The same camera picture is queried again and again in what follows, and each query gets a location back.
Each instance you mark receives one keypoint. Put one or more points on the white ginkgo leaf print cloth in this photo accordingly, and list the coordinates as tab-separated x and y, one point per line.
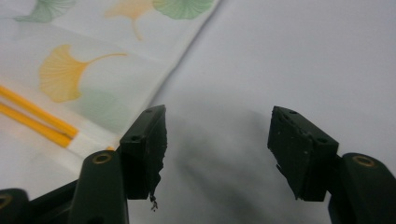
124	74

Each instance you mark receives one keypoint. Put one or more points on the yellow chopstick with white tip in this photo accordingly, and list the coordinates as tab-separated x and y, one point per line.
31	123
34	109

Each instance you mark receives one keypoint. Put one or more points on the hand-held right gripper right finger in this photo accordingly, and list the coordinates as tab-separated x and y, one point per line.
299	155

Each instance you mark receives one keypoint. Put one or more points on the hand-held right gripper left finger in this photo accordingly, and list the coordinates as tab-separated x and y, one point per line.
143	155

